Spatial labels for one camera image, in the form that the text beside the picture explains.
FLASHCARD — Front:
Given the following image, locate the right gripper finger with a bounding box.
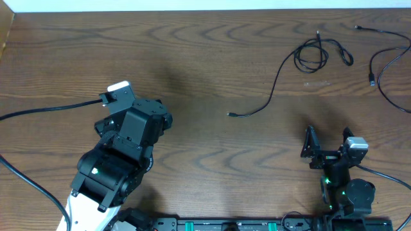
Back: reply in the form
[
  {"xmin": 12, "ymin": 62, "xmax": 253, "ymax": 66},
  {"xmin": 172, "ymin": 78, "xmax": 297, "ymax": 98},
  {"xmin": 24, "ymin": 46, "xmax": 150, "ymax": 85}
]
[
  {"xmin": 301, "ymin": 126, "xmax": 320, "ymax": 158},
  {"xmin": 343, "ymin": 127, "xmax": 354, "ymax": 139}
]

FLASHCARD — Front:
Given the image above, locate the black USB cable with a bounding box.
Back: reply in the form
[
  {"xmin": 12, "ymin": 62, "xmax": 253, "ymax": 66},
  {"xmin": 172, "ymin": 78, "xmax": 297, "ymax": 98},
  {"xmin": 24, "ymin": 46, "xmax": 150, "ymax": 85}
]
[
  {"xmin": 227, "ymin": 31, "xmax": 354, "ymax": 118},
  {"xmin": 354, "ymin": 25, "xmax": 411, "ymax": 115}
]

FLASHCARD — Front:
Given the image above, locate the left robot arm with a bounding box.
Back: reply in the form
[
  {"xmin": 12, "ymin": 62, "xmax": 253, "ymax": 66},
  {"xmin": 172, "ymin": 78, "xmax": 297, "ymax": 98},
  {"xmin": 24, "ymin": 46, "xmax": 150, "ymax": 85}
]
[{"xmin": 58, "ymin": 96, "xmax": 173, "ymax": 230}]

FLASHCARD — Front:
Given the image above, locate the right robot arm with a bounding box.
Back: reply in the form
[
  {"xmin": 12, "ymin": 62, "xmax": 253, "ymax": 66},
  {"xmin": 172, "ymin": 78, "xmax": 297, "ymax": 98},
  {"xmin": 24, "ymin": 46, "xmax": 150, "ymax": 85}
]
[{"xmin": 301, "ymin": 126, "xmax": 375, "ymax": 217}]

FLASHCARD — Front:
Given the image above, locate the right camera black cable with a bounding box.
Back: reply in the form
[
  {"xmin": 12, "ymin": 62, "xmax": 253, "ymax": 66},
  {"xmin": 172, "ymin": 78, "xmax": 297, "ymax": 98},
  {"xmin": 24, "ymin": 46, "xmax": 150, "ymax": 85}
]
[{"xmin": 354, "ymin": 164, "xmax": 411, "ymax": 231}]

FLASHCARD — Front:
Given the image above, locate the camera black cable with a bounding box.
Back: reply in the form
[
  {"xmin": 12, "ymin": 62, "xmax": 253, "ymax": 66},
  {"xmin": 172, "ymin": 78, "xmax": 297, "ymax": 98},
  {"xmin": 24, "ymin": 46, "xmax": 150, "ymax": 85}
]
[
  {"xmin": 0, "ymin": 98, "xmax": 105, "ymax": 231},
  {"xmin": 354, "ymin": 164, "xmax": 411, "ymax": 231}
]

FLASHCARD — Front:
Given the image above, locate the left camera black cable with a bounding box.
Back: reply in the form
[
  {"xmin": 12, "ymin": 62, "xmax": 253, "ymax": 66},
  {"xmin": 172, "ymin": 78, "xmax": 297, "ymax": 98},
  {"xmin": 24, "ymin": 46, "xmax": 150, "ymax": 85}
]
[{"xmin": 0, "ymin": 98, "xmax": 105, "ymax": 231}]

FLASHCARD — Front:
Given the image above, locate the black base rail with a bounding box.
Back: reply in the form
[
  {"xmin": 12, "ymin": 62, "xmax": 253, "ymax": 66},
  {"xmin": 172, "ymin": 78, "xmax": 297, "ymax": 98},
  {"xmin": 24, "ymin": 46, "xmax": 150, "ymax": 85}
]
[{"xmin": 106, "ymin": 216, "xmax": 393, "ymax": 231}]

